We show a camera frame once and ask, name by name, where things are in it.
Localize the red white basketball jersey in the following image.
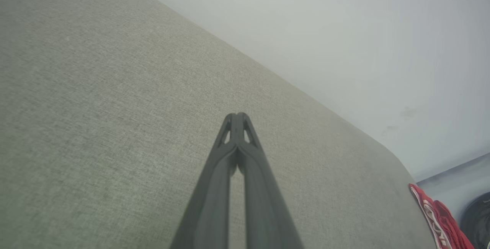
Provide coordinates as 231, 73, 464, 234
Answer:
408, 183, 475, 249

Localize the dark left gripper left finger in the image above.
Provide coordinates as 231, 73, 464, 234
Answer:
170, 112, 238, 249

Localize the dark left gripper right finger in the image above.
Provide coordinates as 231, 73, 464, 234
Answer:
237, 112, 305, 249

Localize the grey fabric sofa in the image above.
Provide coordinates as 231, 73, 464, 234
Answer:
0, 0, 439, 249

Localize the black rounded object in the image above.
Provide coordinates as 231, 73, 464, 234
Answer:
461, 192, 490, 249

